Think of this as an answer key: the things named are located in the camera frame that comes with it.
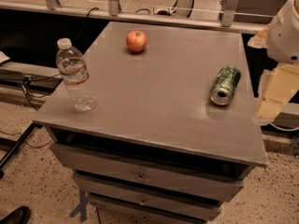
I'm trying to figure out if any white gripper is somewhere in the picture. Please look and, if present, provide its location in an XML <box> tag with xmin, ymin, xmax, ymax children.
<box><xmin>248</xmin><ymin>0</ymin><xmax>299</xmax><ymax>121</ymax></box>

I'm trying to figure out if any black shoe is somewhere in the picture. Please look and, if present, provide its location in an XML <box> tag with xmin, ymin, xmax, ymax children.
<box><xmin>0</xmin><ymin>206</ymin><xmax>31</xmax><ymax>224</ymax></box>

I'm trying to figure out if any green soda can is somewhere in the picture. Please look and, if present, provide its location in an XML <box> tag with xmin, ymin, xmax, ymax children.
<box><xmin>210</xmin><ymin>66</ymin><xmax>241</xmax><ymax>105</ymax></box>

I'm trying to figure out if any white cable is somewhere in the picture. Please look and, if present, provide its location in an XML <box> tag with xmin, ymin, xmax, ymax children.
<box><xmin>268</xmin><ymin>120</ymin><xmax>299</xmax><ymax>133</ymax></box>

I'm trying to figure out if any red apple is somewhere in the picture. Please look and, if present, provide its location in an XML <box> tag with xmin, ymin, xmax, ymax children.
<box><xmin>126</xmin><ymin>30</ymin><xmax>148</xmax><ymax>52</ymax></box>

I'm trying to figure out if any clear plastic water bottle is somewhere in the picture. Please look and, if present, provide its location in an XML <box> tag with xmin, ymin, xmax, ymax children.
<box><xmin>56</xmin><ymin>38</ymin><xmax>96</xmax><ymax>112</ymax></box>

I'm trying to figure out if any grey drawer cabinet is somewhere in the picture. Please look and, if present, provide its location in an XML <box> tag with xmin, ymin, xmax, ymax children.
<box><xmin>35</xmin><ymin>22</ymin><xmax>266</xmax><ymax>224</ymax></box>

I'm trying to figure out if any black tripod leg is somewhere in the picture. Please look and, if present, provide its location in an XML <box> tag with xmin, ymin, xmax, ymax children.
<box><xmin>0</xmin><ymin>122</ymin><xmax>41</xmax><ymax>179</ymax></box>

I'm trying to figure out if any black cable bundle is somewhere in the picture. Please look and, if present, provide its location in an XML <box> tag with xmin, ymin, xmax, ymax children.
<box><xmin>17</xmin><ymin>73</ymin><xmax>62</xmax><ymax>112</ymax></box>

